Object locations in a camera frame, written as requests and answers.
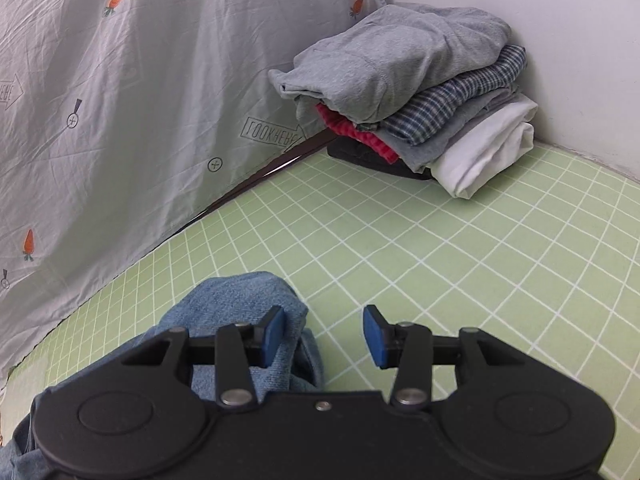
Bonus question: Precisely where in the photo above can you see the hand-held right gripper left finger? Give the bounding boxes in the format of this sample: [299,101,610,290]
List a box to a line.
[121,306,287,407]

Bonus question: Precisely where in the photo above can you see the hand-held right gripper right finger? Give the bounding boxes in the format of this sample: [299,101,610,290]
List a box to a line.
[363,305,528,407]

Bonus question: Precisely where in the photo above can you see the blue denim jeans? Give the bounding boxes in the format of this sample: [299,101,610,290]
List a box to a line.
[0,271,326,480]

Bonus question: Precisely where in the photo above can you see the black folded garment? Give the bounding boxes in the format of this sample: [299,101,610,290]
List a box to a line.
[327,136,433,181]

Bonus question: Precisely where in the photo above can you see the red folded garment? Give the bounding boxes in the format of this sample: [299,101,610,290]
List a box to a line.
[316,103,401,165]

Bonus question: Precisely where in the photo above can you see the light grey folded garment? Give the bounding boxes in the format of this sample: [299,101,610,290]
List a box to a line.
[376,85,521,173]

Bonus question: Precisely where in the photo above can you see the white folded garment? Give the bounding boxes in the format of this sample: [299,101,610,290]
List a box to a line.
[431,94,539,199]

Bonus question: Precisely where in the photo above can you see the blue plaid folded shirt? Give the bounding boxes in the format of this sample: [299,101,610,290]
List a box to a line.
[381,45,527,146]

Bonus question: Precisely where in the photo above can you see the grey carrot print sheet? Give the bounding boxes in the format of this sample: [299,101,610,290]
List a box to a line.
[0,0,386,368]

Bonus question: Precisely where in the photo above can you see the grey folded sweatshirt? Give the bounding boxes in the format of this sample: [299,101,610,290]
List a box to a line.
[268,3,512,123]

